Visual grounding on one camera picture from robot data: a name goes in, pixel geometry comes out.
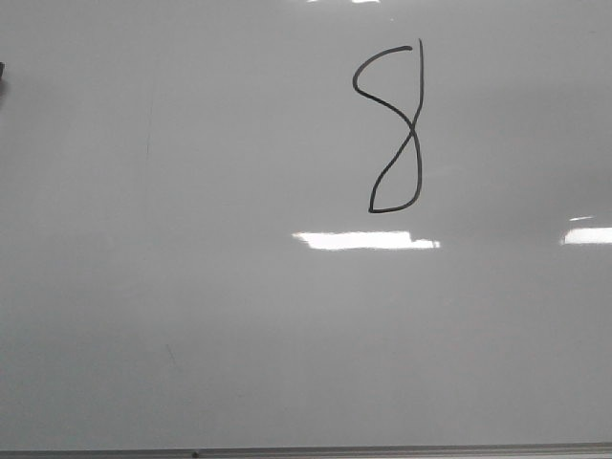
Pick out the white whiteboard with aluminium frame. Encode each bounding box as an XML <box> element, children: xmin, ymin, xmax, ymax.
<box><xmin>1</xmin><ymin>1</ymin><xmax>611</xmax><ymax>449</ymax></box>

